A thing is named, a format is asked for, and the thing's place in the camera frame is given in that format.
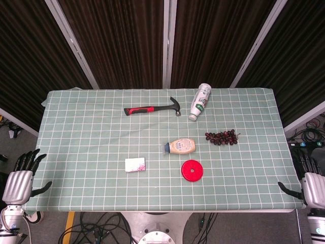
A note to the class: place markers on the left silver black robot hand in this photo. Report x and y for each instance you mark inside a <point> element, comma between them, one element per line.
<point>19,186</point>

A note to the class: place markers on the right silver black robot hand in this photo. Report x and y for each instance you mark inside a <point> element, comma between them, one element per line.
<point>314,188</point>

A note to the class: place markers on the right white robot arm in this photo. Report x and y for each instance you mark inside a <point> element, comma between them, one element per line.
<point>316,226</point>

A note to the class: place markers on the white black shoe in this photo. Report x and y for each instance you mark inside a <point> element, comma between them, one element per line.
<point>36,217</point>

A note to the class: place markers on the thin metal table leg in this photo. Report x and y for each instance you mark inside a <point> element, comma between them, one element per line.
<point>297,226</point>

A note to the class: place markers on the black box with blue logos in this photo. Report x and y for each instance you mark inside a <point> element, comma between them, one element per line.
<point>308,144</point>

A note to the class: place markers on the yellow floor tape strip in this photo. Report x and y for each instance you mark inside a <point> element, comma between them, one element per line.
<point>69,226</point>

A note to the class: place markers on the green checked tablecloth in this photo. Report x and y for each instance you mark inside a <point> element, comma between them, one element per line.
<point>89,142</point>

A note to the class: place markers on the dark red grape bunch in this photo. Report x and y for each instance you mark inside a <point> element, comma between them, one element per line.
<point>221,137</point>

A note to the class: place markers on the red plastic disc with hole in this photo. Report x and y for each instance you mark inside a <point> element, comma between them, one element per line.
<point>188,175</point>

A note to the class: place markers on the dark brown ribbed partition panel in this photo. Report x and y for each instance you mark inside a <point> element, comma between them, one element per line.
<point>25,50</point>
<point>116,43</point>
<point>215,40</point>
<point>299,56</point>

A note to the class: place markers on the beige squeeze sauce bottle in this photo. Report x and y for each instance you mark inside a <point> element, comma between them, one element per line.
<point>181,146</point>

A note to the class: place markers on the red black claw hammer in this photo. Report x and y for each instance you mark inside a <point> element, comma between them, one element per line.
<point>138,111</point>

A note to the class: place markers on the white plastic drink bottle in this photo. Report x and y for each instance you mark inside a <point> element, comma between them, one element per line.
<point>200,103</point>

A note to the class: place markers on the white metal partition frame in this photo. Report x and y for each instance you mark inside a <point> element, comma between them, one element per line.
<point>256,48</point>
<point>168,43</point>
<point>73,48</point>
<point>20,123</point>
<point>304,118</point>

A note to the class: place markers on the grey robot pedestal base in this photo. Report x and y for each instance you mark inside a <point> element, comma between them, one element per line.
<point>157,226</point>

